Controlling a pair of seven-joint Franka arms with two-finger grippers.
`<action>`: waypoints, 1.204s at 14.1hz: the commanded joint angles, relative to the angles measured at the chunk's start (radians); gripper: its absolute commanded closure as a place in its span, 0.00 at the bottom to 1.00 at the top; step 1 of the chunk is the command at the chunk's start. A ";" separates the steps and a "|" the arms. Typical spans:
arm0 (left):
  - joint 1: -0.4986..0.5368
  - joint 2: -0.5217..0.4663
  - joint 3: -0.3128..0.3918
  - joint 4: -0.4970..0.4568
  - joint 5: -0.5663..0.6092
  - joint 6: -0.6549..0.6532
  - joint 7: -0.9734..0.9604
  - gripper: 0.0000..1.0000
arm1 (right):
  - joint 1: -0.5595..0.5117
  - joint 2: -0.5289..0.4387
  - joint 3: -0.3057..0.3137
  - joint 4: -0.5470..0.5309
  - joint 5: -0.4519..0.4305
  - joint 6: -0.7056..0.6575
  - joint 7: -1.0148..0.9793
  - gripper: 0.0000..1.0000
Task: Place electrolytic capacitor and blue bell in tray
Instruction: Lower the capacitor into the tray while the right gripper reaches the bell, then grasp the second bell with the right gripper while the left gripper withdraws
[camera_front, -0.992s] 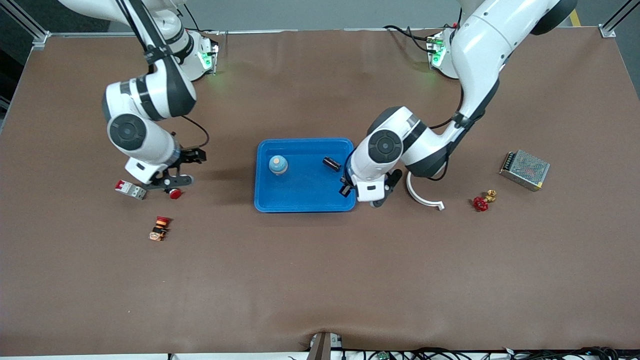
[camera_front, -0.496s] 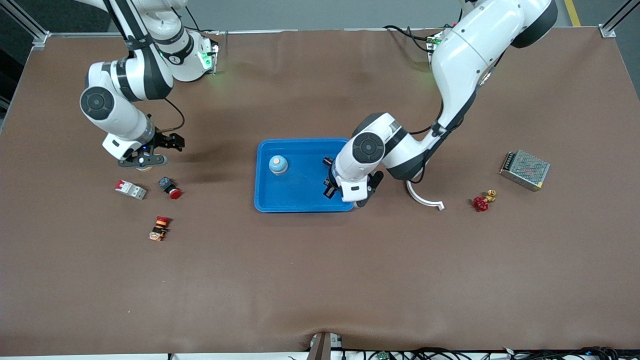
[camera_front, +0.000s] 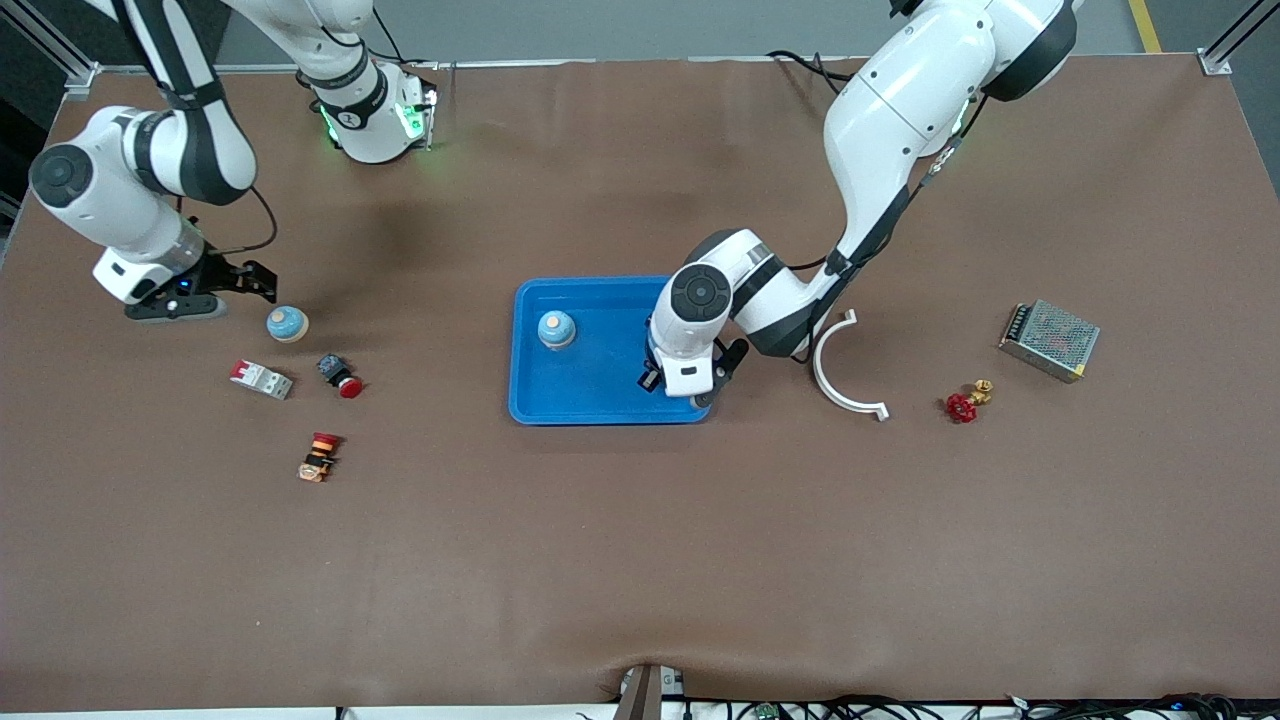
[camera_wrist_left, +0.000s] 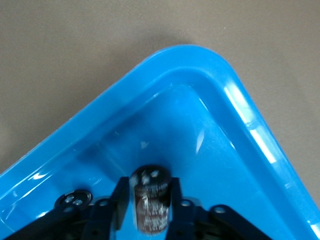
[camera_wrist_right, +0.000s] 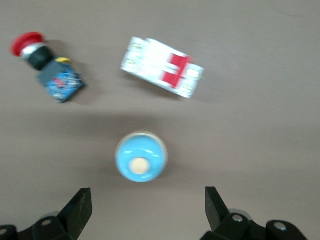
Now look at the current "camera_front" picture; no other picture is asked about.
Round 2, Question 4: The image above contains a blue plastic tray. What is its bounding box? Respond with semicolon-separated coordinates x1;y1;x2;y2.
508;276;713;427

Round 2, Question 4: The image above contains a white curved bracket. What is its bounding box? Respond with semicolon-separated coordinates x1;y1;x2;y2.
812;309;890;423

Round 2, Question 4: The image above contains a red push button switch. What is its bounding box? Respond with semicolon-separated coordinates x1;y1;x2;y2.
316;353;365;401

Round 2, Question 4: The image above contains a metal mesh power supply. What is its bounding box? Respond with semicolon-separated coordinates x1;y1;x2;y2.
998;299;1102;385

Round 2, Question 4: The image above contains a red white circuit breaker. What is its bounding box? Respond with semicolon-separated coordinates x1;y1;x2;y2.
229;359;295;401

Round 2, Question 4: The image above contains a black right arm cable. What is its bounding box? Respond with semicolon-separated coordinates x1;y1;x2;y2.
120;0;279;256

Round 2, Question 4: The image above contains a red orange emergency stop button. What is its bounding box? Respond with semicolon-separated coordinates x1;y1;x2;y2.
297;432;343;484

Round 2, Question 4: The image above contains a brass valve red handle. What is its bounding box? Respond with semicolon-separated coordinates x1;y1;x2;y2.
946;379;995;425

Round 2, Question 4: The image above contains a metal clamp bracket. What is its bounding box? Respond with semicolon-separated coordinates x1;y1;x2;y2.
612;663;689;720

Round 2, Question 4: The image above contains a black base cable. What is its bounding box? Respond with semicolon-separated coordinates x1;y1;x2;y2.
768;48;851;109

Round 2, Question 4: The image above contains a black cable bundle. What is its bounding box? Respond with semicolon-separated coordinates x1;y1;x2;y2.
690;693;1280;720

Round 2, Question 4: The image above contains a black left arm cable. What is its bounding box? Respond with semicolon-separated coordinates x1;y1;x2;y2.
788;90;1001;273

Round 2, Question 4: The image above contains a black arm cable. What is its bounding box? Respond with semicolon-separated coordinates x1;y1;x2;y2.
788;90;1001;273
120;0;279;256

